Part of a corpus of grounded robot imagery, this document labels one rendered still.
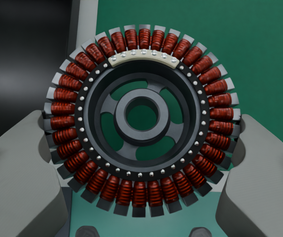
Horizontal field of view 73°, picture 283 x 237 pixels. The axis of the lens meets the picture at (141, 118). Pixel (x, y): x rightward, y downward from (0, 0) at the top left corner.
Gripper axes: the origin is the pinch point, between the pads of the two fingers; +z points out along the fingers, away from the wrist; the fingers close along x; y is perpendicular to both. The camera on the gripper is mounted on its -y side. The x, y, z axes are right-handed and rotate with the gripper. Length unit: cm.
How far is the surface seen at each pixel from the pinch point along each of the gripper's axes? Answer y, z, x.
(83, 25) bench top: -3.5, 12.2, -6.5
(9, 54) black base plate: -1.3, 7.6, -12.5
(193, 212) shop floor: 76, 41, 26
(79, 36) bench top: -2.5, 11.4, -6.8
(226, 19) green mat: -4.5, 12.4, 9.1
